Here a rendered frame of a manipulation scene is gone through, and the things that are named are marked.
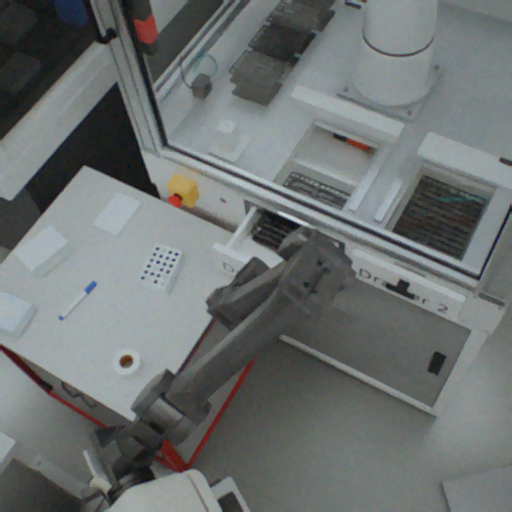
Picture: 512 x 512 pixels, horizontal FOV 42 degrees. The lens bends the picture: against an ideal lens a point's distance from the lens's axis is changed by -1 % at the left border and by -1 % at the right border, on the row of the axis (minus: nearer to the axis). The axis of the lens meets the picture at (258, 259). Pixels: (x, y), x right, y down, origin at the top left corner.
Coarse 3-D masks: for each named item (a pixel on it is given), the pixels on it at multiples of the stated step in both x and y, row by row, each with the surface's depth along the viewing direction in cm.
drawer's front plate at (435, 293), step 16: (352, 256) 163; (368, 256) 161; (384, 272) 161; (400, 272) 158; (384, 288) 168; (416, 288) 160; (432, 288) 156; (448, 288) 155; (432, 304) 162; (448, 304) 158
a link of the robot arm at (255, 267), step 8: (248, 264) 136; (256, 264) 135; (264, 264) 139; (240, 272) 137; (248, 272) 135; (256, 272) 134; (240, 280) 136; (248, 280) 134; (216, 288) 133; (208, 296) 134; (216, 296) 131; (208, 304) 132
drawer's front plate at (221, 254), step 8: (216, 248) 165; (224, 248) 165; (216, 256) 169; (224, 256) 166; (232, 256) 164; (240, 256) 164; (216, 264) 173; (232, 264) 167; (240, 264) 165; (232, 272) 172
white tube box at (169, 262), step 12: (156, 252) 181; (168, 252) 182; (180, 252) 181; (156, 264) 179; (168, 264) 179; (180, 264) 182; (144, 276) 178; (156, 276) 178; (168, 276) 177; (144, 288) 180; (156, 288) 177; (168, 288) 178
